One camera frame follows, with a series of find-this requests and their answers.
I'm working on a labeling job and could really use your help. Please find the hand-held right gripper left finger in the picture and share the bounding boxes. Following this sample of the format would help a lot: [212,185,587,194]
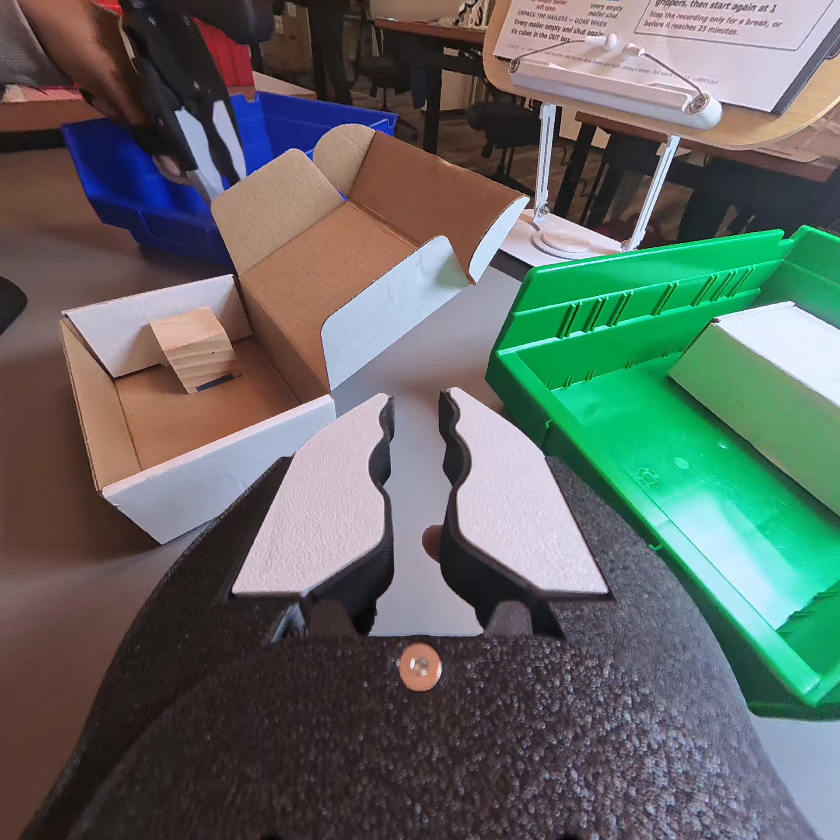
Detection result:
[231,392,396,636]

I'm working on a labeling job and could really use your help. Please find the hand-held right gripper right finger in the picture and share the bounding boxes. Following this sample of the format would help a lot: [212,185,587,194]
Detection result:
[437,386,611,639]

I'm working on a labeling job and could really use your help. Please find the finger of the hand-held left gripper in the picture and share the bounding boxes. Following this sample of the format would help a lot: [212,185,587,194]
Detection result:
[211,96,248,186]
[175,107,224,202]

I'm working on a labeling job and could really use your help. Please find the blue plastic bin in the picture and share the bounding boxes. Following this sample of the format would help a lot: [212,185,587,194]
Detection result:
[61,91,399,266]

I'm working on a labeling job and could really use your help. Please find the white cardboard mailer box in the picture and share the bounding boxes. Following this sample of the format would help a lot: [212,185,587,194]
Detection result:
[59,123,531,546]

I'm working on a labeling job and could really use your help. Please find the plain wooden cube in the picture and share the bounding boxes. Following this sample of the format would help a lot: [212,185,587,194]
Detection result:
[149,306,238,395]

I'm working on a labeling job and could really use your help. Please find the person's left forearm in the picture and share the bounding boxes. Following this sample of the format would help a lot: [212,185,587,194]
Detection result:
[0,0,70,88]

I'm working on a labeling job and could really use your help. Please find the closed white cardboard box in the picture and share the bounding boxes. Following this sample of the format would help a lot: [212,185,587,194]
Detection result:
[668,301,840,516]

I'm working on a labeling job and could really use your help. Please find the person's left hand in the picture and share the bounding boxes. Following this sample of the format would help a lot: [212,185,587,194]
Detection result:
[39,0,153,126]

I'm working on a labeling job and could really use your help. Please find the red plastic bin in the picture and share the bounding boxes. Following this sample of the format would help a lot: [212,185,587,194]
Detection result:
[196,18,257,101]

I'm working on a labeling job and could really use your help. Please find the green plastic bin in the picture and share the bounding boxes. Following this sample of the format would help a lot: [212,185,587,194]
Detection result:
[486,225,840,719]

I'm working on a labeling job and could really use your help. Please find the brown background desk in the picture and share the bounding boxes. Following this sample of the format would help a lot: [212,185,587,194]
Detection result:
[373,17,488,156]
[572,110,840,245]

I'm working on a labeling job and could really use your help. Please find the black round object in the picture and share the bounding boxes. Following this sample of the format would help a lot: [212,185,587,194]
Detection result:
[0,276,28,337]

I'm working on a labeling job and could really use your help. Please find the black office chair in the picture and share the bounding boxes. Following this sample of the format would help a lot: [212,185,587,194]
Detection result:
[465,98,549,193]

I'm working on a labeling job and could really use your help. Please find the white document stand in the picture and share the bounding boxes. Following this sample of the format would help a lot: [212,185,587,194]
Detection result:
[482,0,840,263]

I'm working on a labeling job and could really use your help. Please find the printed instruction sheet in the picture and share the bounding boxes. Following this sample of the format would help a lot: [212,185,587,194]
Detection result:
[492,0,834,114]

